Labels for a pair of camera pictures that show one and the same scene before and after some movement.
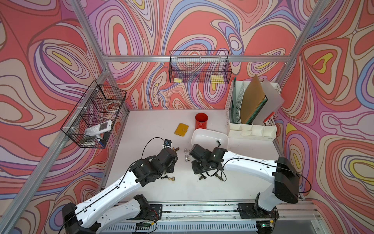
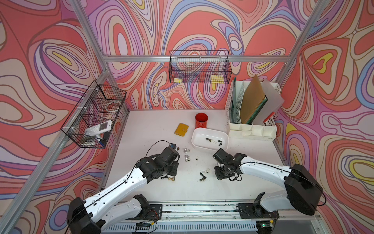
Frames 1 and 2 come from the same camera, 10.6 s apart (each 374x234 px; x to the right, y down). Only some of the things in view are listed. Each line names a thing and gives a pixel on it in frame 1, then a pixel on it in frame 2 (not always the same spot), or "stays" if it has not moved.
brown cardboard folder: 252,100 stays
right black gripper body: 199,167 to 222,173
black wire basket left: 92,123 stays
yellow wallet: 181,129 stays
